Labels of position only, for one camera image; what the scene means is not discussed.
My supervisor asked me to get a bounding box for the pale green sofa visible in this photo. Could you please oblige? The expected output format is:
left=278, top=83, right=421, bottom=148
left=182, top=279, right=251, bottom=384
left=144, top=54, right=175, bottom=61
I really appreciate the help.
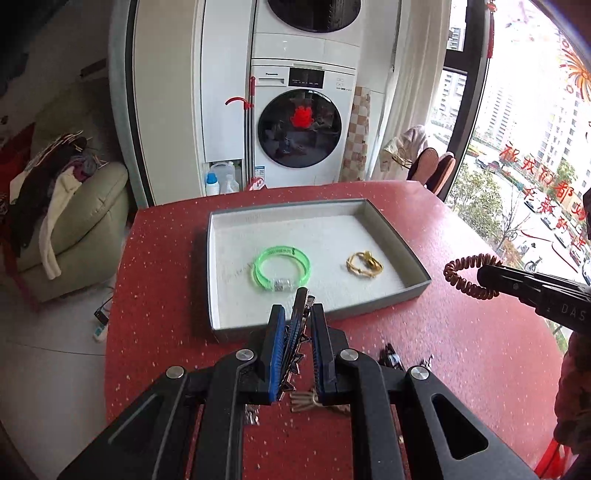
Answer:
left=0, top=85, right=130, bottom=303

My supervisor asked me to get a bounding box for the red window lettering decal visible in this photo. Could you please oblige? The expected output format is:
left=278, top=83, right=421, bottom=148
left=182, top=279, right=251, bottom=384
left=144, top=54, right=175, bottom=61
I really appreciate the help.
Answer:
left=501, top=143, right=591, bottom=250

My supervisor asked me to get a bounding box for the clear plastic jug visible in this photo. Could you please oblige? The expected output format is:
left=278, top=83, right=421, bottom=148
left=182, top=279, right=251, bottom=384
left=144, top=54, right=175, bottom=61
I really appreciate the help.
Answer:
left=210, top=161, right=241, bottom=195

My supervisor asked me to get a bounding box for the white washing machine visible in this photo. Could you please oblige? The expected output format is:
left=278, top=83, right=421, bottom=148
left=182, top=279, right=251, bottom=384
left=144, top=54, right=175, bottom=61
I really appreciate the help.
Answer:
left=249, top=58, right=358, bottom=190

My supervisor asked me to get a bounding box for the silver metal hair clip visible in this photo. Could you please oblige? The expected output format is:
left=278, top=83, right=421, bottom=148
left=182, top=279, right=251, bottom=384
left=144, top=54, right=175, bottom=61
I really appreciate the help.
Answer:
left=279, top=286, right=315, bottom=406

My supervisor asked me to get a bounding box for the green translucent bracelet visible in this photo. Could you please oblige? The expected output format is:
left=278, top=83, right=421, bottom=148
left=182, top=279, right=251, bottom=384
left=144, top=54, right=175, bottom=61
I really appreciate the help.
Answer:
left=253, top=246, right=311, bottom=292

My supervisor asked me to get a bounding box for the white dryer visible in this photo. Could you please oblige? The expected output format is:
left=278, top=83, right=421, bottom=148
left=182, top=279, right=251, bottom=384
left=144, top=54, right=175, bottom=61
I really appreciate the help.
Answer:
left=252, top=0, right=363, bottom=63

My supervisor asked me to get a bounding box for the pile of clothes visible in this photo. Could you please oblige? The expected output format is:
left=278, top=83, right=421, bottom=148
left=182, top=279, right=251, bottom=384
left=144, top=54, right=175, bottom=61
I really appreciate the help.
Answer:
left=9, top=131, right=109, bottom=280

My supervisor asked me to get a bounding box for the red plastic bag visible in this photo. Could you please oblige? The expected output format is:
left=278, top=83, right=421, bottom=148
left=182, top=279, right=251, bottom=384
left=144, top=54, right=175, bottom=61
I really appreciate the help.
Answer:
left=536, top=438, right=580, bottom=480

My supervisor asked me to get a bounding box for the red tassel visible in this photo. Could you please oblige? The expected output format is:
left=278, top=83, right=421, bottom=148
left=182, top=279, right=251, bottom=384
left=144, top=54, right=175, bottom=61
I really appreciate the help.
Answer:
left=486, top=0, right=497, bottom=58

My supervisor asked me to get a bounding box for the grey jewelry tray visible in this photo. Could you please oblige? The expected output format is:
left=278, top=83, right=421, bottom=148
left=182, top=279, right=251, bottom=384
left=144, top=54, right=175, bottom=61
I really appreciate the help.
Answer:
left=205, top=198, right=432, bottom=344

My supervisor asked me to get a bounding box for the brown spiral hair tie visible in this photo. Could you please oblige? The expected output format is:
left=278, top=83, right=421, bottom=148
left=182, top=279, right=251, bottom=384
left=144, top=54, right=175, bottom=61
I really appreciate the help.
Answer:
left=443, top=254, right=504, bottom=302

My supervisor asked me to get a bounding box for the red handled mop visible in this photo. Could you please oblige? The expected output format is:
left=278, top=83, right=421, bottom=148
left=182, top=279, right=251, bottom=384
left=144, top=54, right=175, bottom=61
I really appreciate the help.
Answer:
left=225, top=76, right=257, bottom=185

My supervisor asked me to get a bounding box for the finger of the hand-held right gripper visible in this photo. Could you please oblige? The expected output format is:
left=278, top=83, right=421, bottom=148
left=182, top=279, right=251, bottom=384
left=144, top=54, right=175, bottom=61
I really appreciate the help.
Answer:
left=476, top=262, right=546, bottom=302

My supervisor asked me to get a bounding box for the firework window decal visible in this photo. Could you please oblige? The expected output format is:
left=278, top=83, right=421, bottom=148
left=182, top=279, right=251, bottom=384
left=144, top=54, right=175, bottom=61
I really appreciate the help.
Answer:
left=558, top=32, right=591, bottom=102

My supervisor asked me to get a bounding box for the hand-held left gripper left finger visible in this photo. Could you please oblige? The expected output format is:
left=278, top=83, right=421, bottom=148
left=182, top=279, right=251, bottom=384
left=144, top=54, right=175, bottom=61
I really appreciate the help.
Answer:
left=58, top=304, right=287, bottom=480

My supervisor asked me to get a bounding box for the black claw hair clip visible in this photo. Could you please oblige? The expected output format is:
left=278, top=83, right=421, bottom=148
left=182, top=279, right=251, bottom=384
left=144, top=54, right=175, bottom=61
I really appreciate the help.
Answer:
left=379, top=342, right=404, bottom=370

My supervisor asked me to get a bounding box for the gold hair tie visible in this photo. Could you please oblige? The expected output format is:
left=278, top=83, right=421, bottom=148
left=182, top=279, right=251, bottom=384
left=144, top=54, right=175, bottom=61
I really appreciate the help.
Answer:
left=346, top=250, right=384, bottom=278

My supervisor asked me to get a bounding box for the red blanket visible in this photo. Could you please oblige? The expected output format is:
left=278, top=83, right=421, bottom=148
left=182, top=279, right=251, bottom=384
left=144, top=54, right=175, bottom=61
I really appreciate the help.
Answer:
left=0, top=122, right=38, bottom=232

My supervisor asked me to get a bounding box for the tan braided bracelet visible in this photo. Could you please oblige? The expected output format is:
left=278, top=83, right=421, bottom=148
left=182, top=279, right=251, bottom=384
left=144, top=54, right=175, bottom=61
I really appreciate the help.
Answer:
left=290, top=390, right=352, bottom=418

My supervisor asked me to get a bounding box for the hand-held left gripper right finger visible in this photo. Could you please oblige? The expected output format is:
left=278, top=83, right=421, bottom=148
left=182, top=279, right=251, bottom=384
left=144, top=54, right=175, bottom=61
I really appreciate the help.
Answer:
left=310, top=302, right=539, bottom=480

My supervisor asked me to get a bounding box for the white curtain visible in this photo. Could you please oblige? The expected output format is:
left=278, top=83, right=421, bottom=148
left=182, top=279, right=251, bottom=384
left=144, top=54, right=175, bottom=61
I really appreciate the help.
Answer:
left=369, top=0, right=451, bottom=176

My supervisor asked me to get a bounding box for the beige draped cloth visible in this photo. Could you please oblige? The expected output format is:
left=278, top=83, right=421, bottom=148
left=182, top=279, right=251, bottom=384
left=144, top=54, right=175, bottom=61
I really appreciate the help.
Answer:
left=379, top=124, right=430, bottom=181

